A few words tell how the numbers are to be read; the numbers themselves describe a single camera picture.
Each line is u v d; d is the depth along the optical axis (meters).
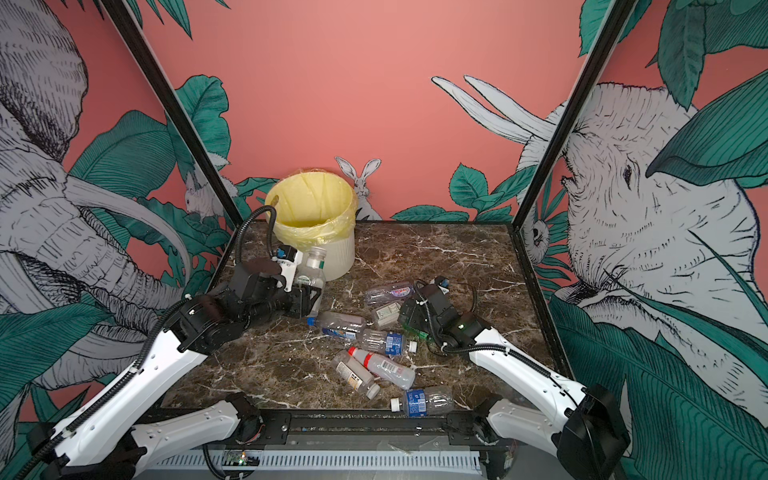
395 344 0.84
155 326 0.81
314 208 1.04
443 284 0.73
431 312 0.59
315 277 0.67
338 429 0.75
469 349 0.53
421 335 0.86
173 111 0.86
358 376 0.77
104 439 0.39
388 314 0.89
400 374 0.78
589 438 0.38
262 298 0.50
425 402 0.73
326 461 0.70
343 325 0.96
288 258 0.58
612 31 0.71
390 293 0.95
